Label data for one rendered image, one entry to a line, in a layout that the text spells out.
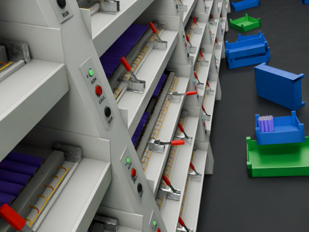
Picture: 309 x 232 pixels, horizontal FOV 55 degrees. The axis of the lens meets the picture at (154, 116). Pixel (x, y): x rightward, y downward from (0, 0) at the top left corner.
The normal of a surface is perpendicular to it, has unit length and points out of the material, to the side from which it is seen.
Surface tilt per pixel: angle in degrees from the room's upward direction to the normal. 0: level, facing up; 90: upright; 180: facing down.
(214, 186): 0
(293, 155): 0
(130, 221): 90
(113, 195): 90
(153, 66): 19
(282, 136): 68
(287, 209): 0
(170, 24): 90
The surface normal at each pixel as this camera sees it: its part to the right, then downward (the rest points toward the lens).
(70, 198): 0.05, -0.81
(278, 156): -0.27, -0.82
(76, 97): -0.23, 0.56
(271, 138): -0.32, 0.22
